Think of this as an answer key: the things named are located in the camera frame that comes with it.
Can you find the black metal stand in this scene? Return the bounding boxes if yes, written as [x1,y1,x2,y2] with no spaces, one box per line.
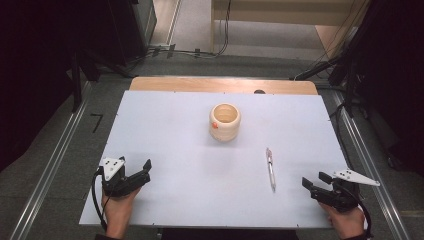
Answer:
[68,49,134,113]
[293,0,388,118]

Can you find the person's left hand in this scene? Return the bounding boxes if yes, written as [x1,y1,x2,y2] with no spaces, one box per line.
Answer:
[101,186,143,240]

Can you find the black cable beside table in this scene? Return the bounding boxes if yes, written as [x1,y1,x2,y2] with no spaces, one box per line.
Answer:
[329,102,355,169]

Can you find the black floor cable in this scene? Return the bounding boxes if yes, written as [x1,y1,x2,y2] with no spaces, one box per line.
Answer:
[128,0,233,69]

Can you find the dark cabinet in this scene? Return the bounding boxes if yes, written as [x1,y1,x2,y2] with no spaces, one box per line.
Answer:
[108,0,158,66]

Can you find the white ballpoint pen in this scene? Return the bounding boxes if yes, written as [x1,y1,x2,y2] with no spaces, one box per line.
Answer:
[265,147,277,193]

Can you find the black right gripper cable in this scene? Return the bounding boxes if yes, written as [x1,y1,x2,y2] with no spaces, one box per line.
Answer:
[333,182,373,238]

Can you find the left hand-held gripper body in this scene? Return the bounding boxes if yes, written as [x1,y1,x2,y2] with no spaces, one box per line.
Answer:
[99,156,135,198]

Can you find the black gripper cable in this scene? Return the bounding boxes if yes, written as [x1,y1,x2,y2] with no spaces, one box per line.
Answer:
[333,182,373,238]
[91,167,108,232]

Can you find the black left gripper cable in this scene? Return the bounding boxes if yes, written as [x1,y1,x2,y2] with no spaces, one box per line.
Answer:
[91,167,108,232]

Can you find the person's right hand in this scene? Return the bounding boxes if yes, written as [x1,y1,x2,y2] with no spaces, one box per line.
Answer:
[319,201,367,240]

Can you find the wooden table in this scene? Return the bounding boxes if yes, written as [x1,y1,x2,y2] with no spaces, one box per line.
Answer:
[128,76,319,96]

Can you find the cream ribbed ceramic cup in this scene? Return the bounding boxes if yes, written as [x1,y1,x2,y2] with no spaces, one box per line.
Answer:
[208,102,242,143]

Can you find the metal floor rail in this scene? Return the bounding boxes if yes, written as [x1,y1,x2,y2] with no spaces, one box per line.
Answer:
[9,80,94,240]
[330,89,413,240]

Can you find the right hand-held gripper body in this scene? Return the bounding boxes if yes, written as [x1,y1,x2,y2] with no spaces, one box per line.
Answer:
[313,168,381,214]

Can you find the white table board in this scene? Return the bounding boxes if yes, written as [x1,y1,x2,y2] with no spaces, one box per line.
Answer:
[78,90,350,230]

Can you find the light wooden furniture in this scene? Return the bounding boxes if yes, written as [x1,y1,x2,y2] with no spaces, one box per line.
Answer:
[210,0,369,53]

